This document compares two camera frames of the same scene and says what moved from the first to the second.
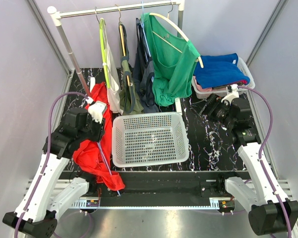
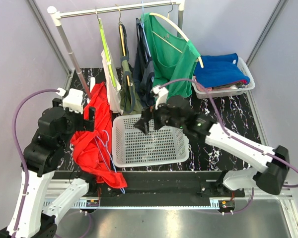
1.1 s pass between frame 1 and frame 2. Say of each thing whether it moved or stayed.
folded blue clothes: stayed
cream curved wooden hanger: stayed
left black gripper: moved
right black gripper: moved
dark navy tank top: stayed
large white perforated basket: stayed
